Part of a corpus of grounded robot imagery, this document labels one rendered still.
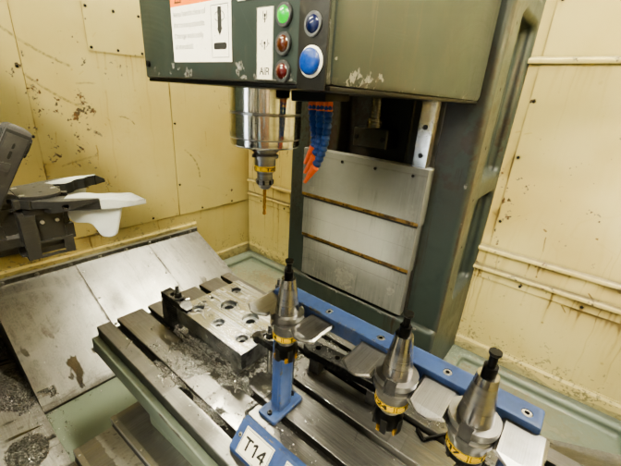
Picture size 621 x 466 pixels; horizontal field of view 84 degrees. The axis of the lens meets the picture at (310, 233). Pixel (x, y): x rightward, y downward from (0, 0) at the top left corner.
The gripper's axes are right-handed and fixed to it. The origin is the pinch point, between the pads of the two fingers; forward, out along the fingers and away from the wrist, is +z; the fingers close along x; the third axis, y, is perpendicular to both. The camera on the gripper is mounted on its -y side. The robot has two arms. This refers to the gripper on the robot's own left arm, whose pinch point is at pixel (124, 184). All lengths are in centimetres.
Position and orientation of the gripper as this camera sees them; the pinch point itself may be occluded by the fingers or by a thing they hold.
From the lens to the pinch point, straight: 60.3
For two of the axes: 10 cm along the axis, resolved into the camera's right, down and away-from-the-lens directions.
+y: -0.6, 9.3, 3.7
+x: 7.5, 2.9, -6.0
